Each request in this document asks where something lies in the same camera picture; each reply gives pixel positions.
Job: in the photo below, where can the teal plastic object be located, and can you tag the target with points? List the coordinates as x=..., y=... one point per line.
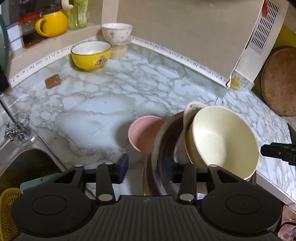
x=44, y=180

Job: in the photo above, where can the chrome faucet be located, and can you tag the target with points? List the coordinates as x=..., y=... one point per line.
x=13, y=132

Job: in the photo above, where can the pink cup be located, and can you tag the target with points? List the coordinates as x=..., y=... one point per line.
x=143, y=134

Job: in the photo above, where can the grey vent grille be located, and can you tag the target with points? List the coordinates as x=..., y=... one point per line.
x=255, y=47

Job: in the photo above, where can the brown sponge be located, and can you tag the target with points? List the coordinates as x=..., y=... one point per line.
x=53, y=81

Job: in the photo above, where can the black rectangular object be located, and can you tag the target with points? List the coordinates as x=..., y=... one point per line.
x=3, y=78

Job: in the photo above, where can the round wooden cutting board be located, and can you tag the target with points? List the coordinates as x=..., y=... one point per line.
x=279, y=81

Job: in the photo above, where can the pink plastic bag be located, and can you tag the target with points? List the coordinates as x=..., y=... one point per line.
x=288, y=217

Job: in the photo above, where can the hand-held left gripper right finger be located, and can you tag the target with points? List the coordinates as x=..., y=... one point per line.
x=187, y=176

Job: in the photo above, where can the green water bottle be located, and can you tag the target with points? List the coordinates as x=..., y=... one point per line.
x=78, y=16

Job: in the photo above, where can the white floral bowl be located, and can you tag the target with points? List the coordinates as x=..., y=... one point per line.
x=115, y=36

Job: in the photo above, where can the pink pot with steel liner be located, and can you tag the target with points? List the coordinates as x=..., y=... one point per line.
x=188, y=113

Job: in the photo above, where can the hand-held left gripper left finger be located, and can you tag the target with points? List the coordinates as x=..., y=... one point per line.
x=123, y=163

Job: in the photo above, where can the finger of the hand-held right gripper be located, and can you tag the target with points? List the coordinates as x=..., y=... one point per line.
x=277, y=151

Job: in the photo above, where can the stainless steel sink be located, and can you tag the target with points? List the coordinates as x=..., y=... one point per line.
x=23, y=166

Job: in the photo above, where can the stainless steel bowl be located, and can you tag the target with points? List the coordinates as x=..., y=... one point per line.
x=161, y=150

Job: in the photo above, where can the yellow mug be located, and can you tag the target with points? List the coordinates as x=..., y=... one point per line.
x=53, y=25

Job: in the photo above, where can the cream bowl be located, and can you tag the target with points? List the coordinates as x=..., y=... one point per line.
x=222, y=143

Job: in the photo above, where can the yellow bowl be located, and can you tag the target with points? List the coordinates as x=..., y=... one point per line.
x=90, y=62

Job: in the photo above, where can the white box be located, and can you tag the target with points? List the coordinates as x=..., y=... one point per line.
x=13, y=39

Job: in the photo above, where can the yellow plastic basket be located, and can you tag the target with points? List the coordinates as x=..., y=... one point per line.
x=7, y=215

